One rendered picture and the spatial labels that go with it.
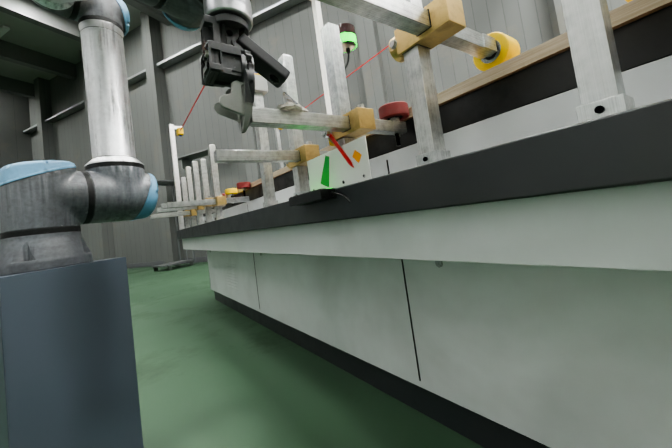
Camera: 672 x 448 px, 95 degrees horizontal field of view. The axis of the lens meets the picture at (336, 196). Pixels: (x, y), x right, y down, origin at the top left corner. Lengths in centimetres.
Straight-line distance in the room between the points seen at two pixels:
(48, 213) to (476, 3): 578
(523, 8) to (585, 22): 542
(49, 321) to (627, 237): 106
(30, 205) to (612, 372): 126
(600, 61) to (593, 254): 23
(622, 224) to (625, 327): 29
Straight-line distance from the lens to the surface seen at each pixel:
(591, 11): 52
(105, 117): 116
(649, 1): 72
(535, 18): 587
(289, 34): 706
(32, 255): 101
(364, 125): 72
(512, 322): 83
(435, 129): 60
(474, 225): 57
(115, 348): 105
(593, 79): 49
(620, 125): 46
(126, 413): 111
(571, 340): 79
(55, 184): 104
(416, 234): 64
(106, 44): 126
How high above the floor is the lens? 63
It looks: 4 degrees up
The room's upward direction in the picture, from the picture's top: 8 degrees counter-clockwise
